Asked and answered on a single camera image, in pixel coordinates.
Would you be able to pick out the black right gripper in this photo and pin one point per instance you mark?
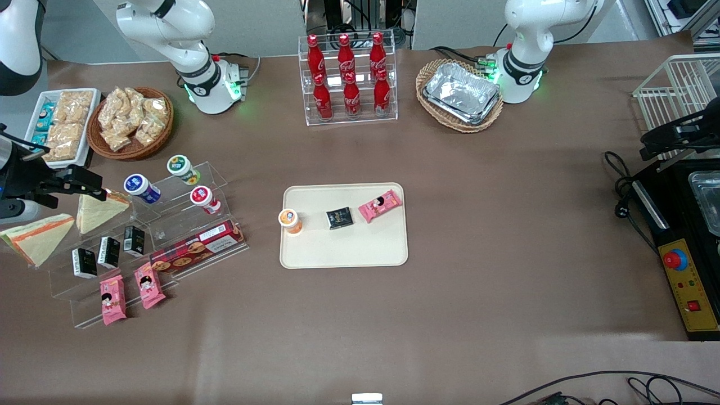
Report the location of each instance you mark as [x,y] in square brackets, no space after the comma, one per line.
[23,175]

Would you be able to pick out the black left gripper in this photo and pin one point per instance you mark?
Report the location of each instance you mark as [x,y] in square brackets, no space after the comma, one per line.
[693,127]

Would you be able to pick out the triangular sandwich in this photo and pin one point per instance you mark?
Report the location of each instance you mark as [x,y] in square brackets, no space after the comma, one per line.
[42,239]
[98,214]

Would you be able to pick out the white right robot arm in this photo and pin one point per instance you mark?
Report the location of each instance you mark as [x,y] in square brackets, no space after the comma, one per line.
[191,34]

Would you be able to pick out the beige plastic tray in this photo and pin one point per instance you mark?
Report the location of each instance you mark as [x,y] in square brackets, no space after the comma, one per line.
[349,247]

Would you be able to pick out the beige cracker pack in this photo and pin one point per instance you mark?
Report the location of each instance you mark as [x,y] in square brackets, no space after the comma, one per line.
[74,106]
[64,140]

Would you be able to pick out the blue lid yogurt cup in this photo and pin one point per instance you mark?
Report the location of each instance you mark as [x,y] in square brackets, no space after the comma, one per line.
[140,187]

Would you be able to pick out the clear bag of crackers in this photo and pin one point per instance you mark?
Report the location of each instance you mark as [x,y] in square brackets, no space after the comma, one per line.
[149,129]
[156,108]
[128,100]
[109,112]
[117,139]

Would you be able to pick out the white rectangular snack dish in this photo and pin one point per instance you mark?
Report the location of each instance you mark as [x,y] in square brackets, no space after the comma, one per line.
[90,121]

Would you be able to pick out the teal snack packet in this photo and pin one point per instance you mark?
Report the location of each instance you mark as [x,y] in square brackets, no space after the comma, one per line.
[46,117]
[39,139]

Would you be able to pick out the small black carton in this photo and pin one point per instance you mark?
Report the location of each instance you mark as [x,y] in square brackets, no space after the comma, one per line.
[134,241]
[84,262]
[109,252]

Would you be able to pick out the metal food container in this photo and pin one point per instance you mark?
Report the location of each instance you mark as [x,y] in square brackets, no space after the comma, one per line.
[707,202]

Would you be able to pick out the black sealing machine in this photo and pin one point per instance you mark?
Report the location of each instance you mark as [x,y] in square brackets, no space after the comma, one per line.
[675,225]

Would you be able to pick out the dark brown wicker basket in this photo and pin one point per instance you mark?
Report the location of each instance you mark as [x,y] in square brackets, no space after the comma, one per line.
[160,138]

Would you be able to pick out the green lid yogurt cup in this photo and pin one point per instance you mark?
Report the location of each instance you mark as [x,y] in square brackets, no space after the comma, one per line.
[181,167]

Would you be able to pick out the clear tiered acrylic stand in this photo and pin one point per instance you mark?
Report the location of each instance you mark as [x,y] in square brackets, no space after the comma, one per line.
[185,225]

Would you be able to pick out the red emergency stop button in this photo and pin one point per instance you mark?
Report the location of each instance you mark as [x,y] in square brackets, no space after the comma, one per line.
[673,260]

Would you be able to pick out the pink snack packet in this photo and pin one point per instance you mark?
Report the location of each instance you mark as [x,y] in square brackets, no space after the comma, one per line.
[380,206]
[112,300]
[149,286]

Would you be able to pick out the red lid yogurt cup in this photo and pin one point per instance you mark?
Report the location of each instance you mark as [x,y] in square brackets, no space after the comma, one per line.
[203,198]

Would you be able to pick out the red cookie box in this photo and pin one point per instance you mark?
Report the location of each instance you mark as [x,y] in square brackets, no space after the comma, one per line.
[197,246]

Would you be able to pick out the yellow control panel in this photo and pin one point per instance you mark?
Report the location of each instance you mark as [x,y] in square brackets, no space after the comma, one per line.
[697,287]

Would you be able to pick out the aluminium foil container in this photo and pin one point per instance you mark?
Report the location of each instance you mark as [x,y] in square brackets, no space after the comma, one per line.
[461,90]

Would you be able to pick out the orange lid cup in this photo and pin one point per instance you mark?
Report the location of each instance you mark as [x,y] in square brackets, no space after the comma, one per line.
[290,220]

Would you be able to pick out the brown table mat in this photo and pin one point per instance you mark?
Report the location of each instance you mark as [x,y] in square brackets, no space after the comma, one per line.
[478,281]

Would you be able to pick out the light wicker basket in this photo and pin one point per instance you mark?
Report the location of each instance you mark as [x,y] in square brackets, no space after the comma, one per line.
[427,79]

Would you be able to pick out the red cola bottle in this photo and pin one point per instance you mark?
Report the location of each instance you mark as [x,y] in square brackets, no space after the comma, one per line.
[382,97]
[377,55]
[315,59]
[345,56]
[352,100]
[323,101]

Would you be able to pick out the black square snack packet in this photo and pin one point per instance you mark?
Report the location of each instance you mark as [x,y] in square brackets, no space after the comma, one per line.
[340,218]

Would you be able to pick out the clear acrylic bottle rack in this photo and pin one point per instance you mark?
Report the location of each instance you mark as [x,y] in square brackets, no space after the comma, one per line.
[365,112]

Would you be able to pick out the black background equipment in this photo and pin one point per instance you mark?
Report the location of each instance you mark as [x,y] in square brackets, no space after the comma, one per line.
[360,14]

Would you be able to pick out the small silver white object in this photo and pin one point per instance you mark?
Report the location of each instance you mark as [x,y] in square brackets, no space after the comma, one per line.
[367,399]

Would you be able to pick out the aluminium frame structure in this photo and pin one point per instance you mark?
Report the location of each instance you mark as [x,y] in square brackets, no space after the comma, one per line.
[686,22]

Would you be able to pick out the red rocker switch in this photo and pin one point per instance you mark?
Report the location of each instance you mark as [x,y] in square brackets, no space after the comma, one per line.
[693,306]

